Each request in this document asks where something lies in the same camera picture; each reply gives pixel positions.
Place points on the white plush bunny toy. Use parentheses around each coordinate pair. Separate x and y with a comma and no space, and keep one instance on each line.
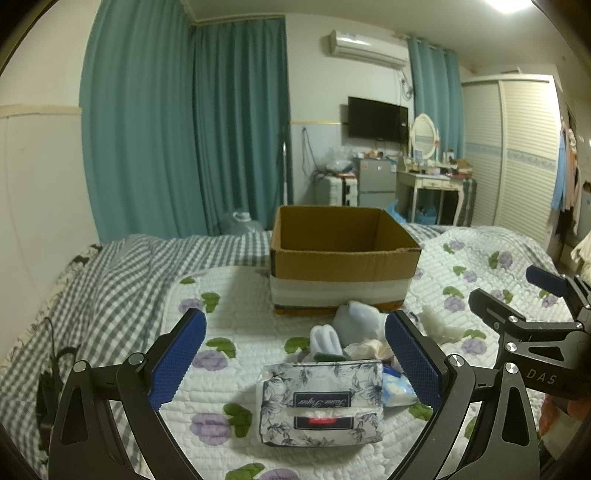
(325,345)

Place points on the white louvered wardrobe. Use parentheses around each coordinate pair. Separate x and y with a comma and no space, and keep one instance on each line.
(512,137)

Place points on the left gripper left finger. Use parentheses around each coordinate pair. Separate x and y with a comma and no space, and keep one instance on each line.
(85,442)

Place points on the white upright mop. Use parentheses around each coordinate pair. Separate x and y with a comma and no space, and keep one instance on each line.
(288,194)

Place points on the floral white quilt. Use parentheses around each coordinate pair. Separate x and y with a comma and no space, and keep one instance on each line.
(253,404)

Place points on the beige cloth bundle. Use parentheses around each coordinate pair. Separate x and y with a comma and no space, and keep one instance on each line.
(373,349)

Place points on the floral tissue pack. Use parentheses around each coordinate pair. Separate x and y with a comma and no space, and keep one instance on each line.
(320,405)

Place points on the light blue white sock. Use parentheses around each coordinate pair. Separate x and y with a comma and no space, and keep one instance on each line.
(356,322)

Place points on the black wall television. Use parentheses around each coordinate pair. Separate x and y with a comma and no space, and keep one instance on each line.
(376,120)

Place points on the clear water jug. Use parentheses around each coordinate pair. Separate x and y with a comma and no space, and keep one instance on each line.
(240,223)

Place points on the grey mini fridge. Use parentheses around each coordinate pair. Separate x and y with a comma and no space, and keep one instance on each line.
(377,182)

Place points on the brown cardboard box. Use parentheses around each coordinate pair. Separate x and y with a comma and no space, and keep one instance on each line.
(323,257)

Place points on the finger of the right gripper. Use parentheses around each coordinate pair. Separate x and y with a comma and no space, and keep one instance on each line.
(575,291)
(504,319)

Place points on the hanging clothes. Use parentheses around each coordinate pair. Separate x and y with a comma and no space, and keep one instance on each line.
(568,181)

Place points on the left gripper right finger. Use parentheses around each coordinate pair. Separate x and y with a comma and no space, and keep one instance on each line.
(503,444)

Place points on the clear plastic bag pile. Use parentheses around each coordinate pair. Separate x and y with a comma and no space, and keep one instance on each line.
(338,161)

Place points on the white dressing table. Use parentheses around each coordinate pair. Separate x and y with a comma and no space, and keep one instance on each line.
(442,183)

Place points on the grey checkered bedsheet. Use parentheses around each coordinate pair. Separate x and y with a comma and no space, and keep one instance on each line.
(119,297)

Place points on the teal window curtain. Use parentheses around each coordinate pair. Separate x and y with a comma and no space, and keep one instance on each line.
(182,124)

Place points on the teal curtain right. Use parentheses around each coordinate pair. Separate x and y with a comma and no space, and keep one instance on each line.
(438,91)

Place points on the white fluffy plush toy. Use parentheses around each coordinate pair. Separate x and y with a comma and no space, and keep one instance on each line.
(437,329)

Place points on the blue white plastic packet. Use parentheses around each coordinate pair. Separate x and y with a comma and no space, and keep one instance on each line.
(397,390)

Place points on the white suitcase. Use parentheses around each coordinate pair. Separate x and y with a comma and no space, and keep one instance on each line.
(336,190)

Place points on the white air conditioner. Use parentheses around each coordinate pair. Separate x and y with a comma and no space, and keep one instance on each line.
(366,49)

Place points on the white oval vanity mirror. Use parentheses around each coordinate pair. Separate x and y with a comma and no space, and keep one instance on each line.
(424,138)

